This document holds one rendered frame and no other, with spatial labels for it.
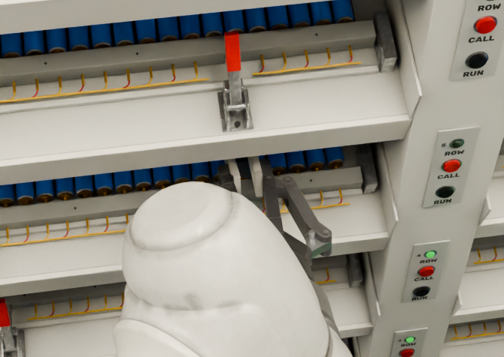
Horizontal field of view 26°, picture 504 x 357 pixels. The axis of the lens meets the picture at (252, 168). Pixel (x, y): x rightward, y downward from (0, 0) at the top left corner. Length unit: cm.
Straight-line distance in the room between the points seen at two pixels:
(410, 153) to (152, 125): 25
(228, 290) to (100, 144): 32
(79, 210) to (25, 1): 35
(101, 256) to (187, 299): 45
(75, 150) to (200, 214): 30
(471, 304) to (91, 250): 48
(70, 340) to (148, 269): 62
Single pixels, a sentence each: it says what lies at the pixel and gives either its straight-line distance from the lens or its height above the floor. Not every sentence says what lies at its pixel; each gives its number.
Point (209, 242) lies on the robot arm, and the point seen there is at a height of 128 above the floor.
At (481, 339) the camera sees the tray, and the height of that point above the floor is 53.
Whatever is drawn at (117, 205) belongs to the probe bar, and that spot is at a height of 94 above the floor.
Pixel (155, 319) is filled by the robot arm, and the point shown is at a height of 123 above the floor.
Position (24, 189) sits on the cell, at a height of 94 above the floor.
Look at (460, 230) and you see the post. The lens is 118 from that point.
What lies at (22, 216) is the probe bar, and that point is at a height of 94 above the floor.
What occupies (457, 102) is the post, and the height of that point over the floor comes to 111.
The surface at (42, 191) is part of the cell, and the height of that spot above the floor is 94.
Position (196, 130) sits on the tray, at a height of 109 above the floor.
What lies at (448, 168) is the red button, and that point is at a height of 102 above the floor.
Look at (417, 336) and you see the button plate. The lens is 137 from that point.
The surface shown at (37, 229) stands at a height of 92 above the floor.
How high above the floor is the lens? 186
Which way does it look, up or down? 53 degrees down
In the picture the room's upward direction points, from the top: straight up
